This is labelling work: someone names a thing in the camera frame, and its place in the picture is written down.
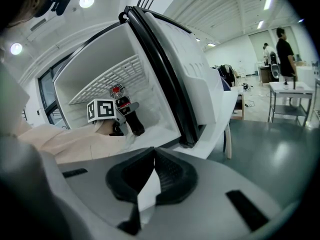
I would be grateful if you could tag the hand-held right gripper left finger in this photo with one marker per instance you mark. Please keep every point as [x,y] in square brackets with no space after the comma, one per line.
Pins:
[128,181]

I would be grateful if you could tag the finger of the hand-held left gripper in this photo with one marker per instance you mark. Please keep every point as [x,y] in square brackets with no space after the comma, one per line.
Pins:
[128,107]

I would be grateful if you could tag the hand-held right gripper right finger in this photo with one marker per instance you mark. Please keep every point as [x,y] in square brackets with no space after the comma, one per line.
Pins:
[175,181]

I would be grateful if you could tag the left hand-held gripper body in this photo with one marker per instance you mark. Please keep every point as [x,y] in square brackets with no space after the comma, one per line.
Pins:
[102,110]

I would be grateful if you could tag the dark drink bottle red cap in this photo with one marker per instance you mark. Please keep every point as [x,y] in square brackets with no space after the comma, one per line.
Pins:
[133,124]

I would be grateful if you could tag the white fridge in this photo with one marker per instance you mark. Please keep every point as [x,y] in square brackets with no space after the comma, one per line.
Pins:
[160,66]

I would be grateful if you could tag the person's left forearm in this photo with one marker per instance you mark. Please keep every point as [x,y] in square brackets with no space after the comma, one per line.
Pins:
[75,144]

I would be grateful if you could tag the dark framed window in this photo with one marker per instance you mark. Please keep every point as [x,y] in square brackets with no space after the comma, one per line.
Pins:
[47,91]

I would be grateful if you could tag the chair with clothes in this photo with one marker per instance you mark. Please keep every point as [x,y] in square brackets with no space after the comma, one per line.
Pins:
[227,74]

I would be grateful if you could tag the round ceiling light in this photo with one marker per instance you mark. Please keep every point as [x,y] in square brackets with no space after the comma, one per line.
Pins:
[86,1]
[16,48]

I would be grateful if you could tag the wooden cabinet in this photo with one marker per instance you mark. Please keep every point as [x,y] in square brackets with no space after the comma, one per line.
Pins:
[265,75]

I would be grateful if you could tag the small bottle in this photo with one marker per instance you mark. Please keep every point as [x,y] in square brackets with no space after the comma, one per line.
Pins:
[286,84]

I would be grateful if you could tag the black and white machine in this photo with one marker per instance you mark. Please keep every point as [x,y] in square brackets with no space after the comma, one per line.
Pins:
[274,67]

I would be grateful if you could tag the black head camera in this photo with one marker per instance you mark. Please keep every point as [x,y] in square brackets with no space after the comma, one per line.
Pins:
[62,2]

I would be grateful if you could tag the metal frame table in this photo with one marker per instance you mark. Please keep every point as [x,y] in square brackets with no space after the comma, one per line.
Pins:
[291,90]

